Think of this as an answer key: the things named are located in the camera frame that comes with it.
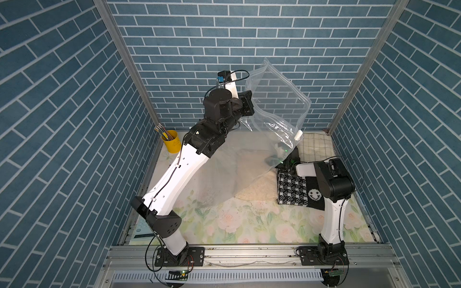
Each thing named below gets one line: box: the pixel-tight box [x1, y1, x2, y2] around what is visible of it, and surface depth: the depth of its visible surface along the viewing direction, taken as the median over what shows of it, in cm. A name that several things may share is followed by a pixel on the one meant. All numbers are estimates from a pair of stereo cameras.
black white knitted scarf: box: [276, 170, 325, 211], surface depth 90 cm
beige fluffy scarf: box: [234, 148, 278, 202], surface depth 91 cm
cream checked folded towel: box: [297, 132, 337, 163], surface depth 110 cm
